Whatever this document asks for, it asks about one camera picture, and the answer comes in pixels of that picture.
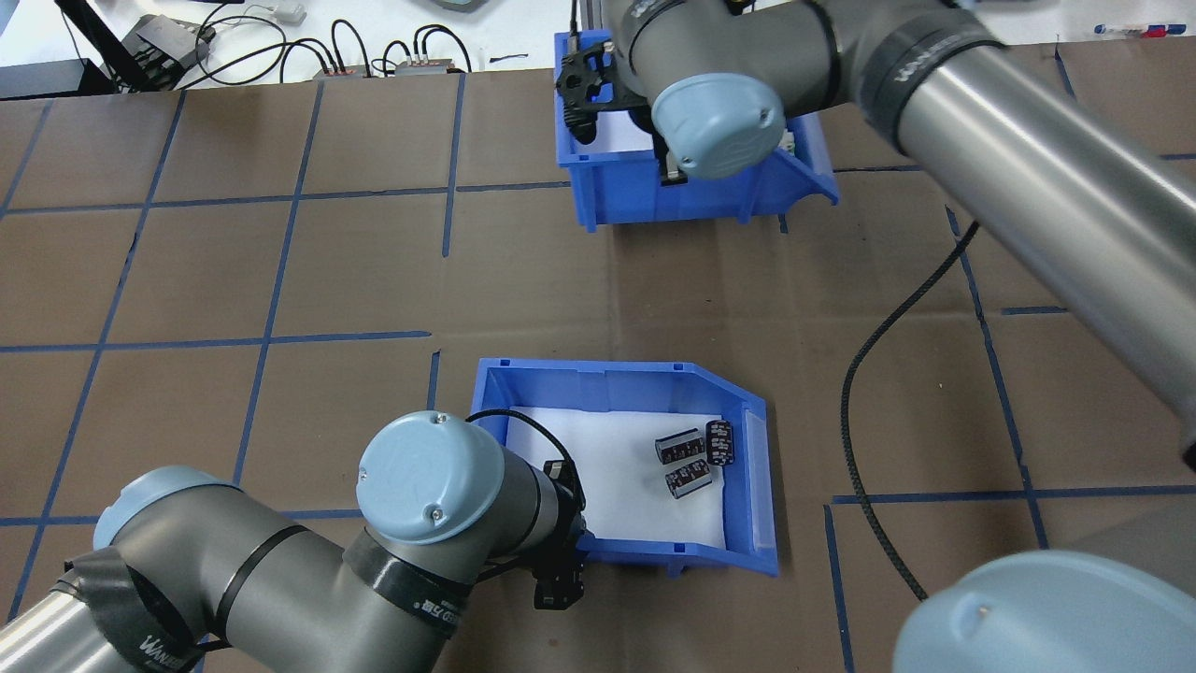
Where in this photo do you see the white foam liner battery bin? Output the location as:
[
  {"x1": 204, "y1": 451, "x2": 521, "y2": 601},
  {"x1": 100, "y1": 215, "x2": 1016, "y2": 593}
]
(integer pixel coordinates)
[{"x1": 500, "y1": 407, "x2": 728, "y2": 548}]

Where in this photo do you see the black looped connector cable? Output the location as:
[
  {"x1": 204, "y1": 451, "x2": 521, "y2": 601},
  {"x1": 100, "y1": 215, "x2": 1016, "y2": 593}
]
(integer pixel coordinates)
[{"x1": 332, "y1": 19, "x2": 375, "y2": 71}]

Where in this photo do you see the black stand leg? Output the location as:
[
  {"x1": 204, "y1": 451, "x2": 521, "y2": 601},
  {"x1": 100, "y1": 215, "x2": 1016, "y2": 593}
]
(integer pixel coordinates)
[{"x1": 56, "y1": 0, "x2": 132, "y2": 90}]

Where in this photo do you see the grey black electronic device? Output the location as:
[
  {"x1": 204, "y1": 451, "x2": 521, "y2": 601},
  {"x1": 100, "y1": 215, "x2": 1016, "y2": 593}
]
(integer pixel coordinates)
[{"x1": 121, "y1": 14, "x2": 216, "y2": 90}]

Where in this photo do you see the blue bin with batteries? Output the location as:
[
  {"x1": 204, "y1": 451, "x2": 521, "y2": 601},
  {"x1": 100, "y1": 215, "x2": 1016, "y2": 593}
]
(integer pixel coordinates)
[{"x1": 464, "y1": 358, "x2": 779, "y2": 578}]

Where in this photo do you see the blue bin with push buttons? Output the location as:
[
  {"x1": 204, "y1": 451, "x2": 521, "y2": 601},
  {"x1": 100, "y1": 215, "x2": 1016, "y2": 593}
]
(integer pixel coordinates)
[{"x1": 556, "y1": 33, "x2": 840, "y2": 233}]

